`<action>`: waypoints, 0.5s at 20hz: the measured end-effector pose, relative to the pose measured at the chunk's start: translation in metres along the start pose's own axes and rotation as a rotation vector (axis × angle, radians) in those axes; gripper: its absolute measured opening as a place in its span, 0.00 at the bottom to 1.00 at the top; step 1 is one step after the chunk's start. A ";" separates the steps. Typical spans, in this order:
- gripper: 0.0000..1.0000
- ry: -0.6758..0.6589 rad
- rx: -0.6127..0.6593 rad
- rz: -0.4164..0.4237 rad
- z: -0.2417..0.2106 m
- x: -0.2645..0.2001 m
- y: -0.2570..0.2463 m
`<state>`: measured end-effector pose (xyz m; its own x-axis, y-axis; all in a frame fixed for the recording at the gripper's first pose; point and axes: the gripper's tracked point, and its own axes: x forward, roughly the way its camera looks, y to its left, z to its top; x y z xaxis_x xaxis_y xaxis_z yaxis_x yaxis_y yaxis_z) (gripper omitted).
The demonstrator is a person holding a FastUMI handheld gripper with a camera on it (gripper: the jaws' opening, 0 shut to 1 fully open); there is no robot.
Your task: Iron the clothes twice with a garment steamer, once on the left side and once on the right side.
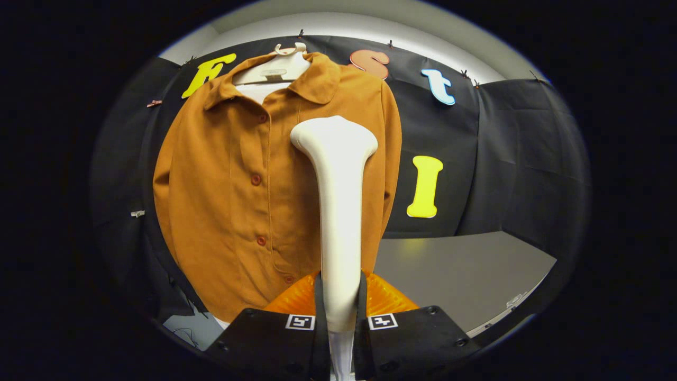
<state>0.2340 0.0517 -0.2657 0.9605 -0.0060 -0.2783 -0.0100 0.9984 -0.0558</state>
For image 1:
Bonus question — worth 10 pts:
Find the orange-brown button shirt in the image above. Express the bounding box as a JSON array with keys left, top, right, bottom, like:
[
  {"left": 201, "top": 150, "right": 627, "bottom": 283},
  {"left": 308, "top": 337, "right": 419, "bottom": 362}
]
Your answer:
[{"left": 152, "top": 51, "right": 402, "bottom": 323}]

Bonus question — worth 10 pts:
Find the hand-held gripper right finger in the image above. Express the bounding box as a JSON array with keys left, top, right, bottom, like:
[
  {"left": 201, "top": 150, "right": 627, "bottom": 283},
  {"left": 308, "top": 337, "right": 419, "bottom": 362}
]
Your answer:
[{"left": 353, "top": 270, "right": 482, "bottom": 381}]

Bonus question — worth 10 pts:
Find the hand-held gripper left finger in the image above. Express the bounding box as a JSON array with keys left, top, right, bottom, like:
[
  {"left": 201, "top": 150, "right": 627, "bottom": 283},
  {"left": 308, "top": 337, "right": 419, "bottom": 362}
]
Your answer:
[{"left": 204, "top": 271, "right": 331, "bottom": 381}]

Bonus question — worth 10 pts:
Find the white garment steamer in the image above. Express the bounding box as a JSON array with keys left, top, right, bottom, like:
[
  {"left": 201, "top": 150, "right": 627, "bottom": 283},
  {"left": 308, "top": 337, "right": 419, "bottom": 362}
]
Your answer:
[{"left": 290, "top": 115, "right": 379, "bottom": 381}]

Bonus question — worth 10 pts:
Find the white clothes hanger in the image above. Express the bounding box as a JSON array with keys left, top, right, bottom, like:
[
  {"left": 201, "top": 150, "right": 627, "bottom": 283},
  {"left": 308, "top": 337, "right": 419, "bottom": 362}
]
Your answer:
[{"left": 232, "top": 42, "right": 312, "bottom": 86}]

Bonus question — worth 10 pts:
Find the grey cabinet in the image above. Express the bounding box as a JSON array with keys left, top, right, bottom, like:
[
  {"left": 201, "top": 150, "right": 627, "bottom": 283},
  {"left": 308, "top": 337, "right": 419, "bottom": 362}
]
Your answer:
[{"left": 373, "top": 230, "right": 557, "bottom": 339}]

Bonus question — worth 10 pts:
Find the white mannequin torso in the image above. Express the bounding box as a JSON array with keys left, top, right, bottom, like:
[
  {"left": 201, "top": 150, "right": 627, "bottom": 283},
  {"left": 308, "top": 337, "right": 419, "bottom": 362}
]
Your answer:
[{"left": 214, "top": 82, "right": 291, "bottom": 330}]

